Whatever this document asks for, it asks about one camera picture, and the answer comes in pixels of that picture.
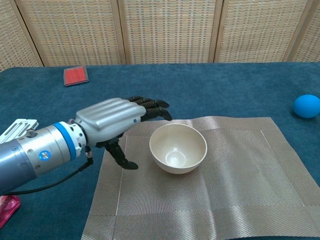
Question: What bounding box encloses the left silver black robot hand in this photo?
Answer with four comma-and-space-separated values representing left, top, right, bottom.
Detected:
75, 95, 173, 171

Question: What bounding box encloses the beige bowl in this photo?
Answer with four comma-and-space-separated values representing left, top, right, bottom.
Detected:
149, 122, 208, 175

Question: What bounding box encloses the beige woven placemat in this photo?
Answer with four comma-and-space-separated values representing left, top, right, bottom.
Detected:
81, 115, 320, 240

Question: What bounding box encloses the red flat card case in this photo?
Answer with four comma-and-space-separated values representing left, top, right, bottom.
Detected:
63, 66, 90, 87

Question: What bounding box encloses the blue table cloth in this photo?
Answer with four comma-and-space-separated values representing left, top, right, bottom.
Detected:
0, 61, 320, 240

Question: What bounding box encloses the white folding stand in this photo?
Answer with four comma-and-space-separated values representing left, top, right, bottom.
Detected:
0, 118, 40, 145

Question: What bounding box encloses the bamboo folding screen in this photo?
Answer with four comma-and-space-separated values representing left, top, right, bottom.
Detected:
0, 0, 320, 72

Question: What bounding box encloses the red drink pouch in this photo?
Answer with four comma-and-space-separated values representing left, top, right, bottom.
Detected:
0, 194, 21, 227

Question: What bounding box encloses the blue ball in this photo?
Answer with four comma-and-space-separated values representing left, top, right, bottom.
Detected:
292, 94, 320, 119

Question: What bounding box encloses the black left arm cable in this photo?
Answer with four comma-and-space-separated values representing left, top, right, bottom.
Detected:
9, 149, 95, 196

